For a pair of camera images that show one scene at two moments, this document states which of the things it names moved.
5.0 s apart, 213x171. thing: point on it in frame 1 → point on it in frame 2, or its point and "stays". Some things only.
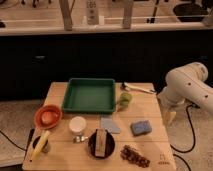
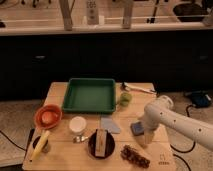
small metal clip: x=79 y=139 stays
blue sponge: x=141 y=127 stays
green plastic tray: x=87 y=95 stays
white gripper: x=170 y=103 → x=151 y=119
